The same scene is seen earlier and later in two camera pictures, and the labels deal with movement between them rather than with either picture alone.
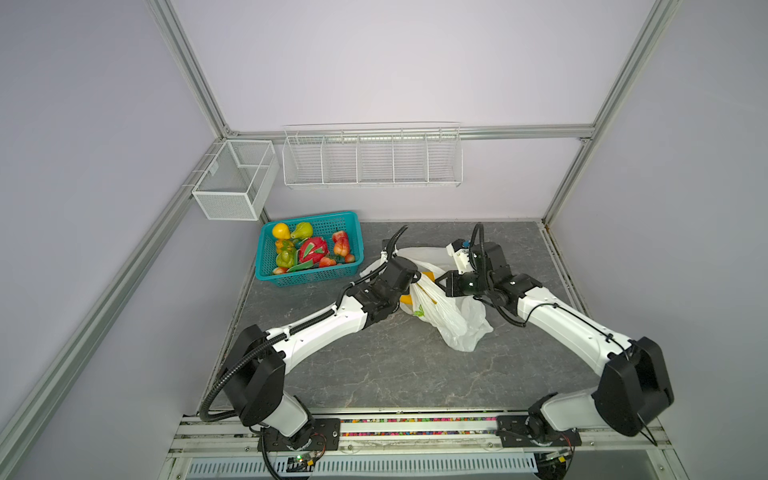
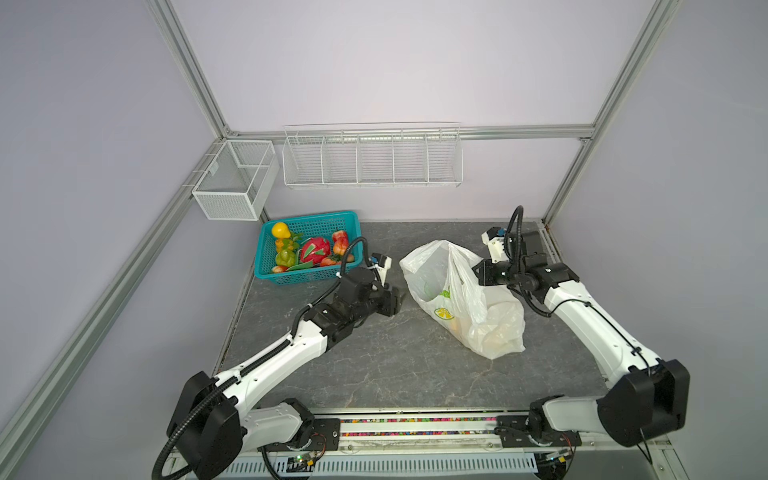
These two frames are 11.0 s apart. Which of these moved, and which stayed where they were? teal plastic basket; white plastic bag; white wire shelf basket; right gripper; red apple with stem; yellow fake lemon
Moved: right gripper; white plastic bag
Stayed: red apple with stem; teal plastic basket; white wire shelf basket; yellow fake lemon
